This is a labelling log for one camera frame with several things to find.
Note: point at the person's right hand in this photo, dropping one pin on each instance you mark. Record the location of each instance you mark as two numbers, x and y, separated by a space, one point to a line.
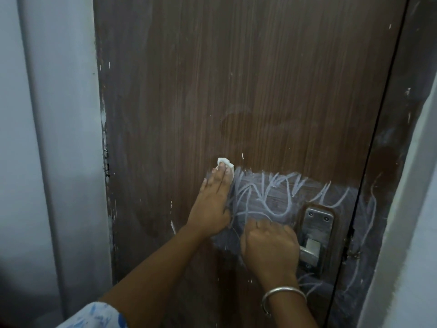
273 249

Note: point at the person's left hand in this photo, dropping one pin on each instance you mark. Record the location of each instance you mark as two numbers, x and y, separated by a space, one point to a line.
211 204

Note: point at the small white cloth wad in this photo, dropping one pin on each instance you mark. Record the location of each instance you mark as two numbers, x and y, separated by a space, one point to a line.
225 163

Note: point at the brown wooden door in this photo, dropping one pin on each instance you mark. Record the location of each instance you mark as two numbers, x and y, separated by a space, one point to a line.
239 81

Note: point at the person's right forearm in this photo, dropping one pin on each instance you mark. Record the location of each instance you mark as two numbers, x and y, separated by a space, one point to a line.
293 310

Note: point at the person's left forearm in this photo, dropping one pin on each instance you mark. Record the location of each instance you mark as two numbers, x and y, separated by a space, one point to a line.
153 276

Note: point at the silver bangle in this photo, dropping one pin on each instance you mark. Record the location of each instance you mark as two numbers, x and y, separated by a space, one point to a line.
283 290

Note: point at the white blue floral garment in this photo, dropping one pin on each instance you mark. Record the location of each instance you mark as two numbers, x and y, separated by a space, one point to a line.
95 317

